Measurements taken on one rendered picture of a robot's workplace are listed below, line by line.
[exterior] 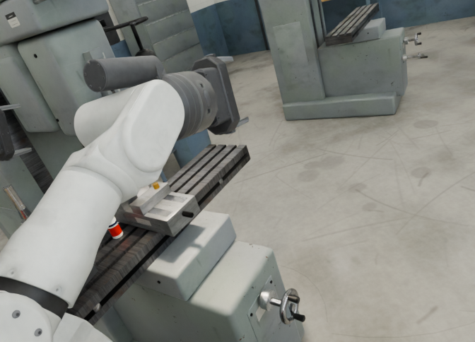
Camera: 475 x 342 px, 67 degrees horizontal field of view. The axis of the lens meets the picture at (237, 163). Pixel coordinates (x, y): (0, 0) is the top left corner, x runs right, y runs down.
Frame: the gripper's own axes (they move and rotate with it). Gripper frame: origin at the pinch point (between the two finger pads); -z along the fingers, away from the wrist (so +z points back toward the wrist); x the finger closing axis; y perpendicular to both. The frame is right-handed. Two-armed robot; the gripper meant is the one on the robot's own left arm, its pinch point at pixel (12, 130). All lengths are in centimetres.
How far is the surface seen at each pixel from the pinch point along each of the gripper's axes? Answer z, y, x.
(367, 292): -111, -83, -113
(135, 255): -28, -6, -48
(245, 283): -37, -40, -62
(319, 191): -206, -51, -91
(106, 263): -24, 3, -50
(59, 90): -23.8, 6.3, 7.5
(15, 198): -6.8, 13.2, -19.8
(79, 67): -25.6, -1.1, 13.4
